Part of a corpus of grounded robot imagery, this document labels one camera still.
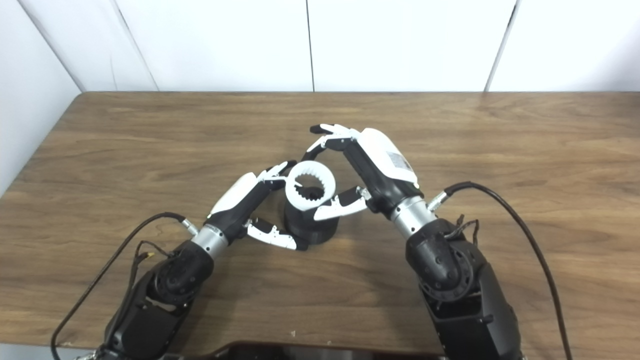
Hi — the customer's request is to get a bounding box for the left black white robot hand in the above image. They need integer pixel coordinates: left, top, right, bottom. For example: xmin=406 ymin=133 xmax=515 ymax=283
xmin=206 ymin=160 xmax=310 ymax=252

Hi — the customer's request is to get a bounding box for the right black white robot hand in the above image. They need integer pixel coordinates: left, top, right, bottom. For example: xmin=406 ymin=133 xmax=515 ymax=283
xmin=305 ymin=123 xmax=422 ymax=222

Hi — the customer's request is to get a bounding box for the white toothed ring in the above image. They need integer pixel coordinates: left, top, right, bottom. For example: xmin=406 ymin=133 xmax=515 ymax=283
xmin=284 ymin=160 xmax=335 ymax=210

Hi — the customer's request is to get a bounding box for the round black stepped part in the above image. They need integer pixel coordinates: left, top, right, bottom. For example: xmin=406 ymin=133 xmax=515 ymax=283
xmin=283 ymin=186 xmax=340 ymax=246

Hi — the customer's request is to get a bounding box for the dark robot torso edge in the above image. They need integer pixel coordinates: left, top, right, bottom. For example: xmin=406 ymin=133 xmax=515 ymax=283
xmin=190 ymin=341 xmax=446 ymax=360

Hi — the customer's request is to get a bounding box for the thin right arm wire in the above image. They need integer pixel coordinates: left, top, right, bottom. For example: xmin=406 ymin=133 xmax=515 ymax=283
xmin=445 ymin=214 xmax=481 ymax=246

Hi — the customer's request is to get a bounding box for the thin arm wire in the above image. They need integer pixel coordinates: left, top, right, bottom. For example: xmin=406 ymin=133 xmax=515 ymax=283
xmin=445 ymin=214 xmax=481 ymax=246
xmin=127 ymin=241 xmax=176 ymax=301

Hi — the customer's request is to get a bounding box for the thin left arm wire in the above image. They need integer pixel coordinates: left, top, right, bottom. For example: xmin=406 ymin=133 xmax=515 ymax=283
xmin=127 ymin=241 xmax=176 ymax=301

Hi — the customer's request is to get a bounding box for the thick black right wrist cable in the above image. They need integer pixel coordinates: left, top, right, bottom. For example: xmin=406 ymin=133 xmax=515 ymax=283
xmin=427 ymin=181 xmax=573 ymax=360

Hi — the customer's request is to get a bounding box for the thick black wrist cable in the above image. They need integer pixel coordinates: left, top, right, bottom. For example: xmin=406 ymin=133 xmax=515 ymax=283
xmin=427 ymin=181 xmax=573 ymax=360
xmin=50 ymin=212 xmax=200 ymax=360

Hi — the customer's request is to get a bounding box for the thick black left wrist cable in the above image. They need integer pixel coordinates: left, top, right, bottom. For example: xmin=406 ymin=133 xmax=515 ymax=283
xmin=50 ymin=212 xmax=200 ymax=360

